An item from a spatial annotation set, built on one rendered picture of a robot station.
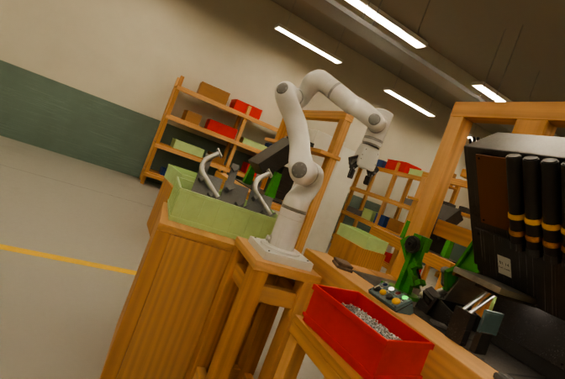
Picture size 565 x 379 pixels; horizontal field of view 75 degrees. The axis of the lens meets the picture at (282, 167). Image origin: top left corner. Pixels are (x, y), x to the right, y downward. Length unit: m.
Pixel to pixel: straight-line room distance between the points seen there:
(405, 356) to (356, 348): 0.13
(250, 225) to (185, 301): 0.48
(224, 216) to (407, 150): 9.27
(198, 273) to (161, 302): 0.21
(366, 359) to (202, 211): 1.14
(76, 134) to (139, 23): 2.45
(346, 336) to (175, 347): 1.12
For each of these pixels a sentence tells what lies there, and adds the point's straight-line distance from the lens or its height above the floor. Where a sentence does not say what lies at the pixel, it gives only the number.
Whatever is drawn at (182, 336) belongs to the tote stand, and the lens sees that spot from 2.03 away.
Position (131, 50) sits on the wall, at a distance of 8.05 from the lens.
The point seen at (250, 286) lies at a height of 0.74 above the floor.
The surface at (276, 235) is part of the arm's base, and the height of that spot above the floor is 0.94.
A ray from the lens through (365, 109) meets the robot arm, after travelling 1.56.
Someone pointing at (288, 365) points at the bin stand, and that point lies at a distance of 1.31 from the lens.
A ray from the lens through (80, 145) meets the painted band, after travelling 8.04.
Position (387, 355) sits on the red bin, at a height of 0.88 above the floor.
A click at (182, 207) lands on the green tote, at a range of 1.91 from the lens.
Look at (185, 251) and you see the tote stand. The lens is 1.86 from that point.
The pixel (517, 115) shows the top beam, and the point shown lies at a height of 1.87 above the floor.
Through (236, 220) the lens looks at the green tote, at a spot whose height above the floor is 0.89.
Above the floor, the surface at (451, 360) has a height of 0.89.
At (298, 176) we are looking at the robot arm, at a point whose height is 1.22.
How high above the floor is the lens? 1.23
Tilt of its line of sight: level
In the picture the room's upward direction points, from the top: 21 degrees clockwise
